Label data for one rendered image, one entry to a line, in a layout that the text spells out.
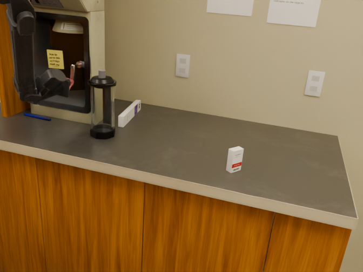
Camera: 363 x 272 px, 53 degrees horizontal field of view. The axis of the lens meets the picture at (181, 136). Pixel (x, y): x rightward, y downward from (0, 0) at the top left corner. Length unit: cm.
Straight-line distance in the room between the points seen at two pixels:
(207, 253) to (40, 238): 73
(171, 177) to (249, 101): 75
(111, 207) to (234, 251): 48
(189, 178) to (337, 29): 94
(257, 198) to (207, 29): 92
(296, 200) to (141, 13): 118
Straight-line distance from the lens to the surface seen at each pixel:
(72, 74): 154
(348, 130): 185
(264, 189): 121
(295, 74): 177
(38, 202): 160
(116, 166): 127
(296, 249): 129
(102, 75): 143
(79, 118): 165
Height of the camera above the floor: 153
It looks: 22 degrees down
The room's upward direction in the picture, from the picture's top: 4 degrees clockwise
